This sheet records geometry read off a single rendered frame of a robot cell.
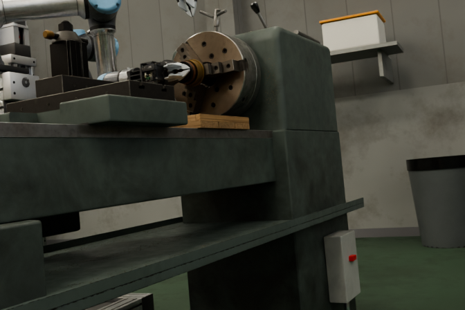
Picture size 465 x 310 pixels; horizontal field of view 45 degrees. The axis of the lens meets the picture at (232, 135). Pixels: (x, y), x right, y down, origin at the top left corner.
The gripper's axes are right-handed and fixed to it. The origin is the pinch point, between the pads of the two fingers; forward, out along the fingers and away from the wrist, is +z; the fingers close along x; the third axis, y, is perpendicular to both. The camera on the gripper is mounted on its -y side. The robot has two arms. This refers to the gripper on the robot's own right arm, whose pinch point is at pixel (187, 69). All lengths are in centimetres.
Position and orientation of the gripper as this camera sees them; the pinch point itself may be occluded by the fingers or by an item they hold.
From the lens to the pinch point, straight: 185.0
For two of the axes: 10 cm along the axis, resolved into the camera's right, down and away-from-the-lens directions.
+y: -4.9, -0.1, -8.7
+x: -0.9, -9.9, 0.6
